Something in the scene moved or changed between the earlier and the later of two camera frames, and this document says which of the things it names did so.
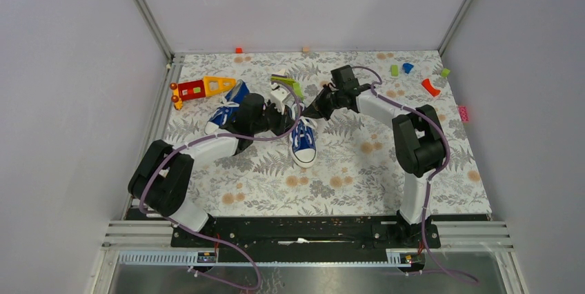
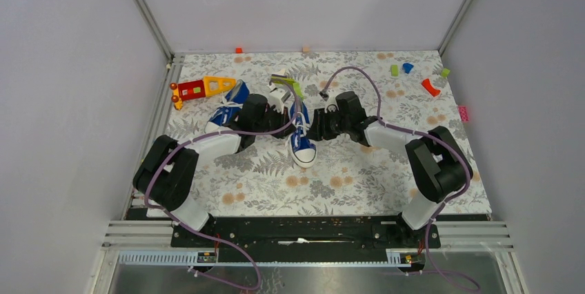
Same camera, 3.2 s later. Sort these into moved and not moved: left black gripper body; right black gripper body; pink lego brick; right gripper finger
Moved: right gripper finger; right black gripper body
Not moved: pink lego brick; left black gripper body
